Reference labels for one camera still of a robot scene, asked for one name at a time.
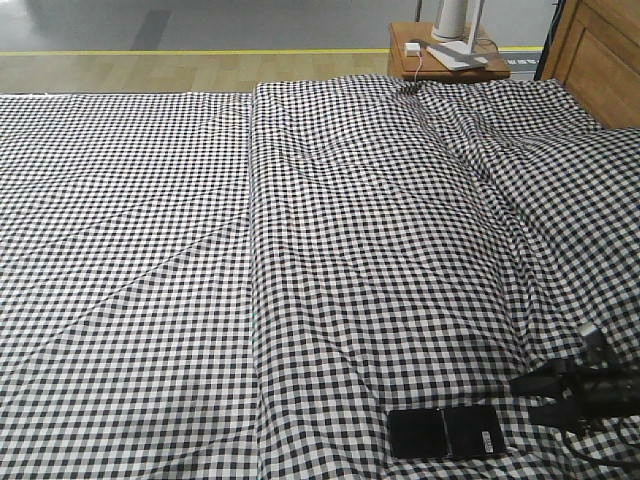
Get wooden nightstand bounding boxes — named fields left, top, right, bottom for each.
left=387, top=22, right=511, bottom=84

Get white charger block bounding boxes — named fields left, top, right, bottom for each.
left=404, top=42, right=422, bottom=58

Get black white checkered duvet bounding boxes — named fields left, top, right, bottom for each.
left=249, top=76, right=639, bottom=479

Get wooden headboard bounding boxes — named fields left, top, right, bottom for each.
left=541, top=0, right=639, bottom=128

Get black white checkered bedsheet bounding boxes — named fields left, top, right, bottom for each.
left=1, top=93, right=258, bottom=479

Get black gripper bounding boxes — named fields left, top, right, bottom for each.
left=509, top=345, right=639, bottom=435

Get black foldable phone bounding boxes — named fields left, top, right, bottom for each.
left=387, top=405, right=507, bottom=460

